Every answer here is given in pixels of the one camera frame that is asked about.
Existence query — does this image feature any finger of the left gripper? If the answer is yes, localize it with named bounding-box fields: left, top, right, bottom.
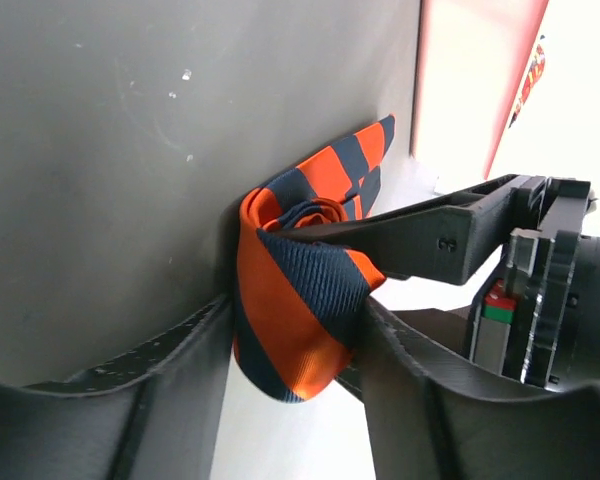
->
left=277, top=175, right=520, bottom=285

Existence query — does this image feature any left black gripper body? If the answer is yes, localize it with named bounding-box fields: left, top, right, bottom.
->
left=464, top=175, right=600, bottom=390

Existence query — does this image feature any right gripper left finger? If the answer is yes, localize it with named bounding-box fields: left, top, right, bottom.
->
left=0, top=296, right=233, bottom=479

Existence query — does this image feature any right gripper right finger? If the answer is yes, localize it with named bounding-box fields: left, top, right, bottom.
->
left=340, top=300, right=600, bottom=479

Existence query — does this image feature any orange navy striped tie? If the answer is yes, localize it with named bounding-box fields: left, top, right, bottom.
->
left=233, top=115, right=395, bottom=404

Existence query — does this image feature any pink compartment organizer box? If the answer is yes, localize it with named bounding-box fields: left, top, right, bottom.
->
left=411, top=0, right=547, bottom=180

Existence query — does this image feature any red orange patterned rolled tie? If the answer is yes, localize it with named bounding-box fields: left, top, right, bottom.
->
left=508, top=34, right=546, bottom=127

